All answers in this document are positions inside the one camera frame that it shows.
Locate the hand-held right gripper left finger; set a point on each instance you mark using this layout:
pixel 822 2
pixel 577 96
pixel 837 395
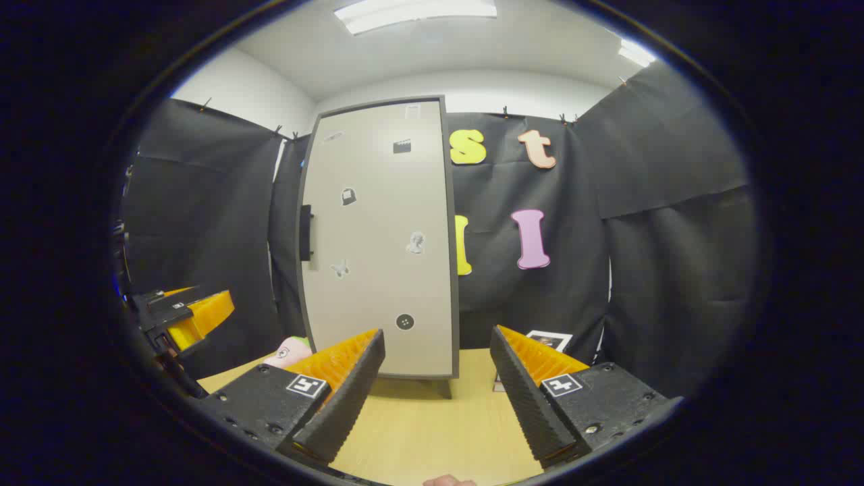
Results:
pixel 351 398

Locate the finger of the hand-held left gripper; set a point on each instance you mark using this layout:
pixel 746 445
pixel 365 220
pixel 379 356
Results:
pixel 209 314
pixel 179 291

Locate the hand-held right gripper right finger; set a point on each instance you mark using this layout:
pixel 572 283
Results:
pixel 526 398

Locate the dark grey cabinet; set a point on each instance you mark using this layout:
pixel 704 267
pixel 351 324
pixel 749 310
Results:
pixel 444 387

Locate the beige cabinet door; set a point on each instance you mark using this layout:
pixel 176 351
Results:
pixel 378 236

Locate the thin grey book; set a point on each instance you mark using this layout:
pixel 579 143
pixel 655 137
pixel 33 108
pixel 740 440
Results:
pixel 498 385

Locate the white portrait cover book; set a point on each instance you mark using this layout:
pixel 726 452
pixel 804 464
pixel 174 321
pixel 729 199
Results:
pixel 550 339

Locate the pink plush toy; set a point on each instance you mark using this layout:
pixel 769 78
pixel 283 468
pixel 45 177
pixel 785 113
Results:
pixel 290 352

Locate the black backdrop cloth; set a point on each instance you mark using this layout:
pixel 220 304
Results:
pixel 648 270

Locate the ceiling light panel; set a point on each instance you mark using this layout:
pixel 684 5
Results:
pixel 638 52
pixel 412 13

